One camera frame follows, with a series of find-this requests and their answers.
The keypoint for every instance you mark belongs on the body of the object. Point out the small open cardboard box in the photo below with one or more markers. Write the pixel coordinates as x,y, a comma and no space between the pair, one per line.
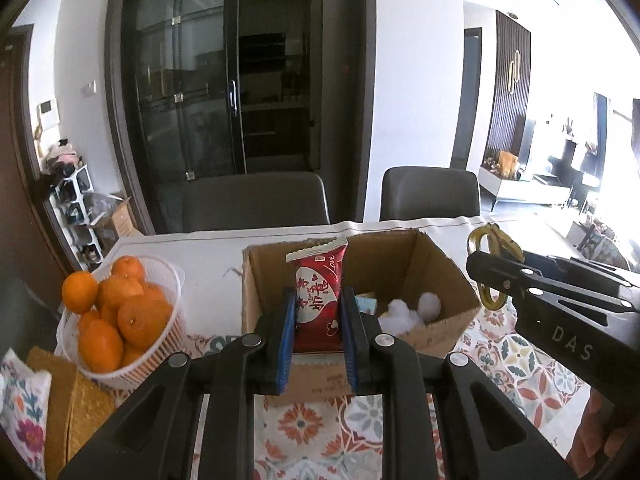
122,220

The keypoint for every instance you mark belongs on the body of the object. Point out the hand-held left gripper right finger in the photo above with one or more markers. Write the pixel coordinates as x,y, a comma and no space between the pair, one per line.
350,345

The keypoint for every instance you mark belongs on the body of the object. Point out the red snack packet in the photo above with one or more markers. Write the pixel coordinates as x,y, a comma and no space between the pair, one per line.
317,290

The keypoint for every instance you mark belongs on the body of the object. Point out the grey dining chair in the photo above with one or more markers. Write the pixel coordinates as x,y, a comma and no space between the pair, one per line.
250,205
430,195

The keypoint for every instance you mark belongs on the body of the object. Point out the dark glass sliding doors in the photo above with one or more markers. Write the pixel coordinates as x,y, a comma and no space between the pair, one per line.
200,110

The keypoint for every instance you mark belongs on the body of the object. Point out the cushioned chair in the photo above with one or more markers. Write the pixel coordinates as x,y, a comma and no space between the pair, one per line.
607,247

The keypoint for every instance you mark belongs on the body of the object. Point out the white fluffy plush toy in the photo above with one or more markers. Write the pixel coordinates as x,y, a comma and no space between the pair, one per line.
400,317

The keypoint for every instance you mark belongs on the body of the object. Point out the white low cabinet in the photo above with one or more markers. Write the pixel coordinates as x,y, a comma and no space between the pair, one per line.
515,187

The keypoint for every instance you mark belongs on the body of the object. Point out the white shoe rack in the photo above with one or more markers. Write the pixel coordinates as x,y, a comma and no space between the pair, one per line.
75,210

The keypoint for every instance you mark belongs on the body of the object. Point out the pile of oranges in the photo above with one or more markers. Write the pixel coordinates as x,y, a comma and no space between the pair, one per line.
140,320

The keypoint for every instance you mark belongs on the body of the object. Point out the yellow woven mat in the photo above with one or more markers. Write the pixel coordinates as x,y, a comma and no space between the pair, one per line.
75,410

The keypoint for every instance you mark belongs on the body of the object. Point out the brown cardboard box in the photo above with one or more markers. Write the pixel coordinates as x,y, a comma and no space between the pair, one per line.
395,260

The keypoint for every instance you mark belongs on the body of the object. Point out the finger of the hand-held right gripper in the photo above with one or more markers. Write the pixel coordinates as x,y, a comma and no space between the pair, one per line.
530,282
590,271

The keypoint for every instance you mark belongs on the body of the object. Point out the white floral cloth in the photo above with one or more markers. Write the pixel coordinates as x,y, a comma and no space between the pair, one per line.
25,410

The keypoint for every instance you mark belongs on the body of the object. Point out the light blue tissue packet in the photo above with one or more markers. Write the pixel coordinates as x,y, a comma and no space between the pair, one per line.
369,304

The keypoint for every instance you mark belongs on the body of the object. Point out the white slotted plastic basket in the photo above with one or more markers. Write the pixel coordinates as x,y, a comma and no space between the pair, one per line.
160,355

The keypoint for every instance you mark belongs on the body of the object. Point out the white wall intercom panel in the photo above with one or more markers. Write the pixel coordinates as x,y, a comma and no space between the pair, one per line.
49,112

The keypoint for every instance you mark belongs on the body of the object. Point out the person's right hand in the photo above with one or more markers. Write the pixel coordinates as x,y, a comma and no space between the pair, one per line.
600,430

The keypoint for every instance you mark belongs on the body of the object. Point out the brown wooden door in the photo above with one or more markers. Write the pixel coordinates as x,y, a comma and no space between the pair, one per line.
25,185

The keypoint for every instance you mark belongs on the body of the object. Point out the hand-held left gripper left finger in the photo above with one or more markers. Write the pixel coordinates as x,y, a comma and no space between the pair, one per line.
287,340

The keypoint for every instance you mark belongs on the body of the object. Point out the patterned tablecloth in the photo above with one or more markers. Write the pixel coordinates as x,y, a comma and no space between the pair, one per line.
210,250

